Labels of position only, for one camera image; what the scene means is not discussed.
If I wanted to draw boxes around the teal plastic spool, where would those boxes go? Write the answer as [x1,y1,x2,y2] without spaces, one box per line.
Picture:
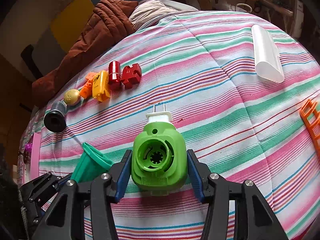
[71,142,113,183]

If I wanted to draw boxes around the black cylinder with clear cap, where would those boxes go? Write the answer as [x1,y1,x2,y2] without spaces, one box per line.
[44,101,67,133]

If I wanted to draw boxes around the green plug-in device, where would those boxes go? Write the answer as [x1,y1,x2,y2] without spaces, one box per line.
[131,105,188,196]

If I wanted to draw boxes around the yellow perforated egg-shaped case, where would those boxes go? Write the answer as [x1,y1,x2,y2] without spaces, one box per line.
[63,89,80,106]

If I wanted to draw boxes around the orange cube connector toy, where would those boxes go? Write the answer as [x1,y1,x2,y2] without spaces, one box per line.
[80,72,96,99]

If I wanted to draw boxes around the yellow plastic clip case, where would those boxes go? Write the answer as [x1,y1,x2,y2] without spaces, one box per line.
[92,70,111,102]

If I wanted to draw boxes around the pink storage box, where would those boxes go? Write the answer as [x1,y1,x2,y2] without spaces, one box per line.
[23,133,41,183]

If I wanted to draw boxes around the purple plastic toy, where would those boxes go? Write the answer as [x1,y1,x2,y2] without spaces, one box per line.
[24,143,33,155]

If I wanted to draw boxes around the orange plastic rack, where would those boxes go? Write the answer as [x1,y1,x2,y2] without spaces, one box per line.
[299,99,320,157]

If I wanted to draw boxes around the red cylindrical tube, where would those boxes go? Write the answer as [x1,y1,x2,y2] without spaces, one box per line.
[108,61,121,90]

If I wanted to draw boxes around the translucent white tube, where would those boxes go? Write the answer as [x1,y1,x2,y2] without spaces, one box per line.
[251,25,285,83]

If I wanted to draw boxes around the red puzzle-shaped block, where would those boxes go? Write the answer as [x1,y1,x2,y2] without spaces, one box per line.
[121,63,142,89]

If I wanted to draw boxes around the blue and yellow headboard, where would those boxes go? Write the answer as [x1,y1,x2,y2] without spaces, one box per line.
[49,0,143,53]

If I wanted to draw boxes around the brown quilted blanket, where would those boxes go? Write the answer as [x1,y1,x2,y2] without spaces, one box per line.
[32,15,136,108]

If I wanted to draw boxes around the striped pillow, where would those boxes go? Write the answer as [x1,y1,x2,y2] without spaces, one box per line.
[129,0,198,30]

